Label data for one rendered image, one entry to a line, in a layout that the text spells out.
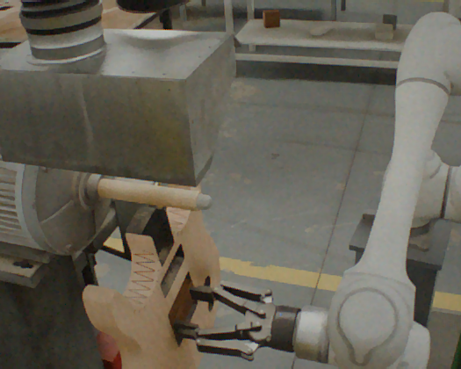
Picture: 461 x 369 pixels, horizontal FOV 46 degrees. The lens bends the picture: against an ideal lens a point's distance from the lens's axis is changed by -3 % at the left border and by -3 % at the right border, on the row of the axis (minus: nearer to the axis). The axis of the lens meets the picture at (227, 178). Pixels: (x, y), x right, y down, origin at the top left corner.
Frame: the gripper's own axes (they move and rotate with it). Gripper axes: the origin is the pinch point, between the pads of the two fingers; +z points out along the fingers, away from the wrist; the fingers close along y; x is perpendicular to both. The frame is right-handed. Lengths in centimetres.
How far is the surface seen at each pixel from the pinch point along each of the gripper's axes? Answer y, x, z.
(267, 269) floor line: 109, -124, 24
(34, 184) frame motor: -1.0, 27.6, 19.8
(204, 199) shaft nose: 7.8, 20.1, -4.2
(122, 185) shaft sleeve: 8.0, 20.7, 10.4
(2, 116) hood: -3.6, 42.5, 17.4
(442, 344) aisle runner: 82, -120, -56
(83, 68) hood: -1.0, 48.7, 3.6
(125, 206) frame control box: 24.1, -1.9, 24.1
